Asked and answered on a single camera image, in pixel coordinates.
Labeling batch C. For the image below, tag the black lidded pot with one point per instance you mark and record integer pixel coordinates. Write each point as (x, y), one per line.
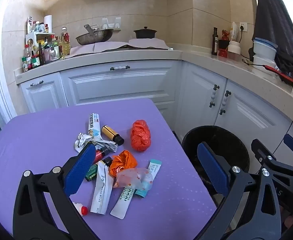
(145, 33)

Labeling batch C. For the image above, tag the grey stove cover cloth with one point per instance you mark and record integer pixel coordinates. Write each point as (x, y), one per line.
(141, 43)

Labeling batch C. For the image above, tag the white wall bracket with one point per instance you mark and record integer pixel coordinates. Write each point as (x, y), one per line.
(111, 23)

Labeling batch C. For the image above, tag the white bottle red cap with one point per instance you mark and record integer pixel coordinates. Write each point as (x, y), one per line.
(82, 210)

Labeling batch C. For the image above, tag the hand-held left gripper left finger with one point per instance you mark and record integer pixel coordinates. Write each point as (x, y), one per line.
(80, 170)

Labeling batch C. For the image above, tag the person's right hand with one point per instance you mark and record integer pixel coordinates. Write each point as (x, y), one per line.
(291, 221)

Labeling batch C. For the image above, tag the white sachet packet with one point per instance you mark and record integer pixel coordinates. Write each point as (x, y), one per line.
(99, 197)

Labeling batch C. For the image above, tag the group of condiment bottles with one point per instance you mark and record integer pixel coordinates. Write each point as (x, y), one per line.
(44, 55)

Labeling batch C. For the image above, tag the white plastic packet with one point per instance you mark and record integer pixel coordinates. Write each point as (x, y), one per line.
(234, 31)

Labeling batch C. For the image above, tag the paper towel roll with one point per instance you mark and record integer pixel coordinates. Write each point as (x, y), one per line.
(48, 23)

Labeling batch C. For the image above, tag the white jar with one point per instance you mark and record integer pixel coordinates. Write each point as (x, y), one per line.
(234, 50)

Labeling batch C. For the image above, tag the purple table mat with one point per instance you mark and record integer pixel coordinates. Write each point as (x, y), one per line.
(36, 140)

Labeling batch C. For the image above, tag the white blue toothpaste tube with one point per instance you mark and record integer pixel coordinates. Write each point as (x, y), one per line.
(94, 125)

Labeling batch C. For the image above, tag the small green bottle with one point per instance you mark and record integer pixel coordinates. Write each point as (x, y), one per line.
(92, 172)

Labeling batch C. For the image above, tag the red black tool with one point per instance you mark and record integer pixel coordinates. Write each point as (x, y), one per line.
(279, 72)

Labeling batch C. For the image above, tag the white wall socket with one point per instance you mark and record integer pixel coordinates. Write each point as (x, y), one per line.
(244, 27)

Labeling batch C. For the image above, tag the white spice rack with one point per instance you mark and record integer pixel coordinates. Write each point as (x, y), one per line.
(40, 35)

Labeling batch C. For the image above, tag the orange plastic bag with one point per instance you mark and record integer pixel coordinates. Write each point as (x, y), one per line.
(122, 162)

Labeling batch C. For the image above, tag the teal sachet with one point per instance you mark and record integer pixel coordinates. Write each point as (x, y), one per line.
(155, 166)

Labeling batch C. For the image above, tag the beige kitchen countertop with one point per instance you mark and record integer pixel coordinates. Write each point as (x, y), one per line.
(199, 57)

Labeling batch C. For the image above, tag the white lidded food container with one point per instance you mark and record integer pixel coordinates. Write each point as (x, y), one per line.
(264, 48)
(262, 63)

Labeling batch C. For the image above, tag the white green sachet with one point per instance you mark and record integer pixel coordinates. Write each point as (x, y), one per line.
(122, 202)

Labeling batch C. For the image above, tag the wide white cabinet door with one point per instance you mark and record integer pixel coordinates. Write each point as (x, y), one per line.
(116, 87)

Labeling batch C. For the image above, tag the dark hanging cloth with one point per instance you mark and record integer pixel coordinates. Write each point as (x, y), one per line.
(269, 10)

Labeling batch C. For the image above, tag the brown bottle black cap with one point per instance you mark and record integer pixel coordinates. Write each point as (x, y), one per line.
(110, 132)

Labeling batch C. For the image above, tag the narrow white cabinet door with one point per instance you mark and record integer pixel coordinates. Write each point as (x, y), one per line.
(49, 97)

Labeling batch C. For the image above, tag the clear plastic bag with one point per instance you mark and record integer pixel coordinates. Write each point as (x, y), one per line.
(131, 177)

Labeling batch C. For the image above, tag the white green carton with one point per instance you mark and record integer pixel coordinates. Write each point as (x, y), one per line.
(82, 140)

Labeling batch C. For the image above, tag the white door frame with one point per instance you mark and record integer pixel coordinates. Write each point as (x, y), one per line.
(1, 75)

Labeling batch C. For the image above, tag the black trash bin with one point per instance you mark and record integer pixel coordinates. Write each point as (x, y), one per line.
(219, 140)

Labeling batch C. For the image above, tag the dark oil bottle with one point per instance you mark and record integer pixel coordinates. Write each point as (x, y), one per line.
(214, 42)

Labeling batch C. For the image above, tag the red plastic bag bundle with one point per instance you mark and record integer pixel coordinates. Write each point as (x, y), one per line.
(140, 136)

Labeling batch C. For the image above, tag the small red bottle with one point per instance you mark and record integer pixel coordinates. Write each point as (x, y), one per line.
(100, 155)

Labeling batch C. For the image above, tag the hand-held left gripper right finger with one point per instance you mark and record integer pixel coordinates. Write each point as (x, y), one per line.
(211, 167)

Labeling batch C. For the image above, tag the metal wok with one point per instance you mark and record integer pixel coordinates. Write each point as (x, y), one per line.
(94, 37)

